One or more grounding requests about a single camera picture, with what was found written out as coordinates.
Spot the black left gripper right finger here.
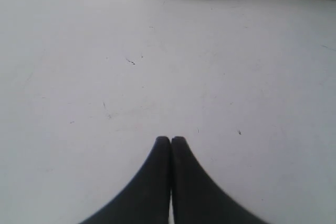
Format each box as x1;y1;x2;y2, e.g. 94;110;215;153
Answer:
171;136;265;224

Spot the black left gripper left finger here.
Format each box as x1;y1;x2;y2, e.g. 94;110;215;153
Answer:
82;136;171;224

